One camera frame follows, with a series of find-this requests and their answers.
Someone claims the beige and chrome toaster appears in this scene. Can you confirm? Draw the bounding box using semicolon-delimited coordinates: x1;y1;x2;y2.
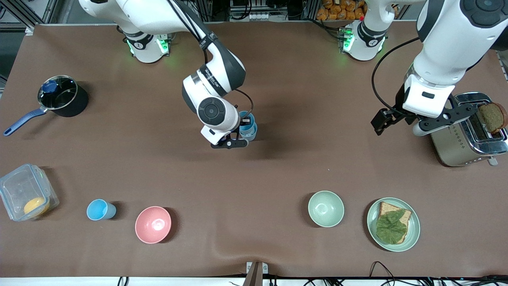
431;92;508;167

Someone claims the dark toast slice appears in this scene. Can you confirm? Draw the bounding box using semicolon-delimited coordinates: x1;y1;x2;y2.
477;102;508;134

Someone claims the brown bread slice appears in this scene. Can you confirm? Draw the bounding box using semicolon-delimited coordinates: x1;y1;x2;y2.
377;202;412;244

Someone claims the light green bowl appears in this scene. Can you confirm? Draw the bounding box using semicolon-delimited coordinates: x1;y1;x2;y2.
308;191;345;228

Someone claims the pink bowl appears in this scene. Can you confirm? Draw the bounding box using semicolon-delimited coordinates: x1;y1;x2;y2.
135;206;172;244

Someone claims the green lettuce leaf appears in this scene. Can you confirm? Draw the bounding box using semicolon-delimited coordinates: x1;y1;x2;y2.
376;210;407;243

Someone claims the light green plate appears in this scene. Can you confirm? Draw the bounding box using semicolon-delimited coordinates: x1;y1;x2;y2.
367;197;420;252

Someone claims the bag of orange snacks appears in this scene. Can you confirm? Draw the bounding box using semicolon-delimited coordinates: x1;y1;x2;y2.
317;0;366;21

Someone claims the glass lid with blue knob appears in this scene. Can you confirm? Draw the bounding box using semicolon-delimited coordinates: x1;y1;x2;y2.
38;75;78;110

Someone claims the orange round food piece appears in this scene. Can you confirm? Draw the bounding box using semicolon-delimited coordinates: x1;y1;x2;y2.
24;197;50;217

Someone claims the clear plastic food container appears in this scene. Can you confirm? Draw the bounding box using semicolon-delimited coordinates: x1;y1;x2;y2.
0;164;60;222

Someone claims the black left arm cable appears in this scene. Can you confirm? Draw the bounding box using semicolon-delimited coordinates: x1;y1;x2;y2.
371;37;421;116

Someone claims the black saucepan with blue handle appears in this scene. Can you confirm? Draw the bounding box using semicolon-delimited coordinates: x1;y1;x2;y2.
4;75;90;137

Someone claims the grey metal mount bracket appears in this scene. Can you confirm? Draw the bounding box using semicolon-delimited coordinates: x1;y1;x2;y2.
246;261;269;286

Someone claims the aluminium frame profile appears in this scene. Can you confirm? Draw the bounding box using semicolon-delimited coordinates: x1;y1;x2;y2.
0;0;60;34

